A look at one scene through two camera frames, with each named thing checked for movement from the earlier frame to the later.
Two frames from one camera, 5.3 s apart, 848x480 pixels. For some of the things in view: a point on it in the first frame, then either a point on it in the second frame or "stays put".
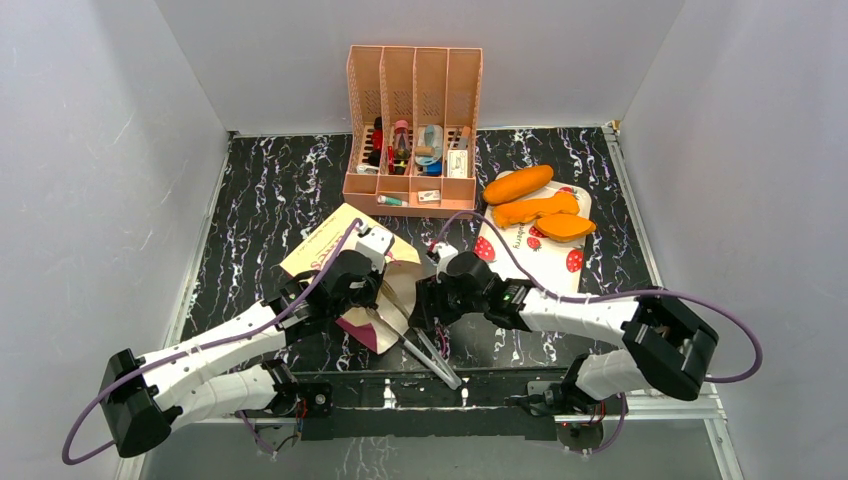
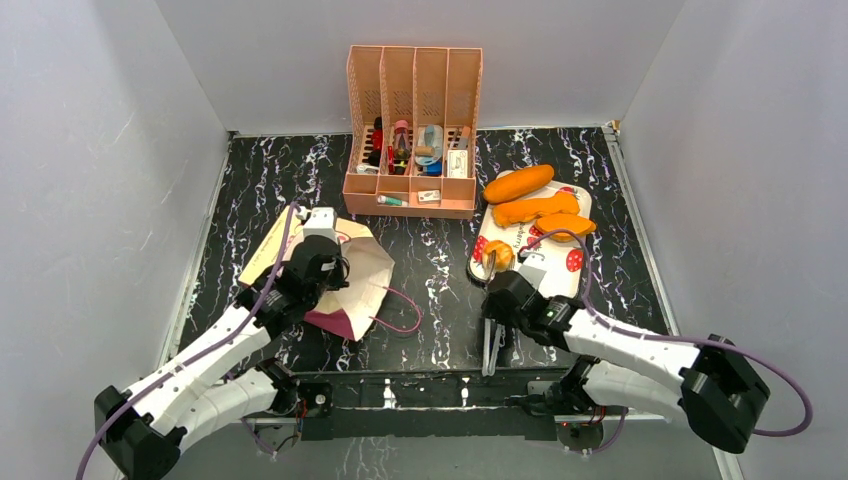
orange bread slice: (561, 227) stays put
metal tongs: (454, 381) to (489, 362)
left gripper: (371, 299) to (338, 281)
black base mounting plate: (414, 405) stays put
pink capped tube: (402, 146) stays put
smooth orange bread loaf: (517, 184) stays put
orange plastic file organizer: (412, 128) stays put
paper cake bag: (349, 230) to (344, 310)
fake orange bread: (525, 212) stays put
